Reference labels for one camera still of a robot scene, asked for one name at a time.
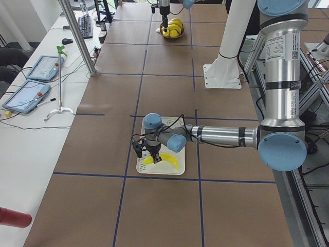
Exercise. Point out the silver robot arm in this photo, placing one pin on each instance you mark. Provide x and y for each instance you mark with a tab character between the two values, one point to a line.
279	138
186	4

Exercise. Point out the long yellow toy banana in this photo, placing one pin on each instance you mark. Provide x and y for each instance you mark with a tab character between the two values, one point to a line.
171	26

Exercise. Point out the teach pendant tablet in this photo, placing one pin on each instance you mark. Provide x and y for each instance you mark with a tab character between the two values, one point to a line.
44	69
27	97

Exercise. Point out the brown woven wicker basket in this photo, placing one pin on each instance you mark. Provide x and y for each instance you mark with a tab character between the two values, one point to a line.
182	32

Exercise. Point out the near teach pendant tablet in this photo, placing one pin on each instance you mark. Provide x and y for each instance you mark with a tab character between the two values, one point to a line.
27	97

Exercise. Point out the light yellow-green toy banana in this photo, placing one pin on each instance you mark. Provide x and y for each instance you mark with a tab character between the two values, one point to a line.
165	157

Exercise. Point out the orange yellow toy mango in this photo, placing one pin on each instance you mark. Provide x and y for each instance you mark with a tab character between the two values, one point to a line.
174	33

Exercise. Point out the green tipped metal stand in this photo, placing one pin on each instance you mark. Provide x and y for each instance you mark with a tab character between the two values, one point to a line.
60	109

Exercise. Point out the black computer keyboard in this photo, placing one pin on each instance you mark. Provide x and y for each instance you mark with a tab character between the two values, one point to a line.
85	26

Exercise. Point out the far teach pendant tablet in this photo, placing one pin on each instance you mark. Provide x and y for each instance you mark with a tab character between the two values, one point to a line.
44	69

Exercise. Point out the black computer mouse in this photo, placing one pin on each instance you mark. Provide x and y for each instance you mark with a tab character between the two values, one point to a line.
66	41

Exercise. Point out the red cylinder bottle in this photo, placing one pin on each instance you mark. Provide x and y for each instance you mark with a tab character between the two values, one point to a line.
15	218

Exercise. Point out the aluminium frame post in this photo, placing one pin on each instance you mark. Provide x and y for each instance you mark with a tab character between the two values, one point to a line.
70	16

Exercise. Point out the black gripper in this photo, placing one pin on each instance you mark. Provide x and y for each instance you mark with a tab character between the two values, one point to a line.
164	11
153	148

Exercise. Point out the white rectangular bear tray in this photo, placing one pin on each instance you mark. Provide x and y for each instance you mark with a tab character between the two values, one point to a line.
167	167

